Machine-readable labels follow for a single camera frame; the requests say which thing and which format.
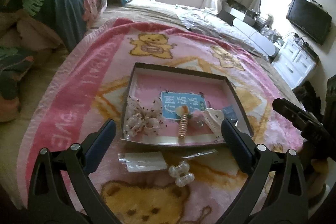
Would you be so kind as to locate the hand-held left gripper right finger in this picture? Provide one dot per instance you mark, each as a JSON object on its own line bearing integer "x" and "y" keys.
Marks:
{"x": 236, "y": 142}

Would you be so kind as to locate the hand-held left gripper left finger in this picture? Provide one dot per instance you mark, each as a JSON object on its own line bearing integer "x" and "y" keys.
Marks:
{"x": 101, "y": 140}

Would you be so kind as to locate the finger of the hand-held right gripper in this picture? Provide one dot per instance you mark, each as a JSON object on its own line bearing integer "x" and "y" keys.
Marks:
{"x": 296, "y": 115}

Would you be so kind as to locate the small blue card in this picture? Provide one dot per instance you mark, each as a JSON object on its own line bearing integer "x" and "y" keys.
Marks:
{"x": 230, "y": 113}

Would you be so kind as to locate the large white claw clip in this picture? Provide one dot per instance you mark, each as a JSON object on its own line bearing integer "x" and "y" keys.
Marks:
{"x": 214, "y": 119}

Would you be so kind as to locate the white dotted bow scrunchie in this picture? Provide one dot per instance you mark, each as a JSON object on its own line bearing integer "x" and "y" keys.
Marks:
{"x": 145, "y": 119}

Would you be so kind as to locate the beige spiral hair clip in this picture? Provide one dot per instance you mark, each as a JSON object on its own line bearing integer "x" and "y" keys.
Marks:
{"x": 183, "y": 125}

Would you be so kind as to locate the small clear claw clip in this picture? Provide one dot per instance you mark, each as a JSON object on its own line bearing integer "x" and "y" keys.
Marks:
{"x": 181, "y": 173}

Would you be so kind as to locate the shallow cardboard box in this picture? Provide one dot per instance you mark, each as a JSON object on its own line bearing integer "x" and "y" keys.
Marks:
{"x": 157, "y": 85}

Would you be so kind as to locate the black bag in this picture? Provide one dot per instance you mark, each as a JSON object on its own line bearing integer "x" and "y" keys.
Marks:
{"x": 308, "y": 95}

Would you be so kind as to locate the thin clear plastic wrapper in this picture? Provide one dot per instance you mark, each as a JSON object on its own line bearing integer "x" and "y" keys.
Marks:
{"x": 203, "y": 153}

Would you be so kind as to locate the white drawer cabinet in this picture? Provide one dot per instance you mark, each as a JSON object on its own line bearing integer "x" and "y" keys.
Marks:
{"x": 294, "y": 61}

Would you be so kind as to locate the pink bear printed blanket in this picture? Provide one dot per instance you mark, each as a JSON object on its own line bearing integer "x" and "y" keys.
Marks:
{"x": 86, "y": 77}

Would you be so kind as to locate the white bed-end bench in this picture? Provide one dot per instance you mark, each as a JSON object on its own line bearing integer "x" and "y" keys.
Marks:
{"x": 253, "y": 35}

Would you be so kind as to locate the black television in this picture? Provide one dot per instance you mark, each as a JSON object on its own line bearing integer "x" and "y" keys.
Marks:
{"x": 308, "y": 19}

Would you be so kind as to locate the grey storage box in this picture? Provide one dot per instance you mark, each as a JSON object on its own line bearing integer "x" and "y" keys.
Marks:
{"x": 237, "y": 11}

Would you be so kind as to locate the dark green leaf quilt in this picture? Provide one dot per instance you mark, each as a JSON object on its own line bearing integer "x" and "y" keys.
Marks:
{"x": 52, "y": 6}

